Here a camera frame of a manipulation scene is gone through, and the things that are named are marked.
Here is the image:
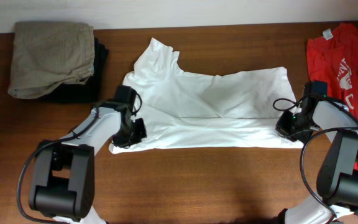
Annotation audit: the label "white printed t-shirt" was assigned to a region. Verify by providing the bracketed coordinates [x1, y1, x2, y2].
[123, 39, 302, 152]

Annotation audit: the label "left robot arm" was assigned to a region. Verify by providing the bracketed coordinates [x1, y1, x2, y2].
[26, 99, 146, 223]

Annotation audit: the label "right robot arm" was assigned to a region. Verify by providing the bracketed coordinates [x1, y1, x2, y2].
[275, 93, 358, 224]

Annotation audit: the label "folded black garment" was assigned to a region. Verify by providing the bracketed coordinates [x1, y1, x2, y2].
[39, 38, 109, 104]

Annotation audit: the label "red printed t-shirt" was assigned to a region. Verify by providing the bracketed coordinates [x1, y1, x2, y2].
[306, 22, 358, 223]

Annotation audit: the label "folded khaki shorts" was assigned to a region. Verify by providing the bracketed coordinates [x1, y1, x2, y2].
[7, 21, 95, 100]

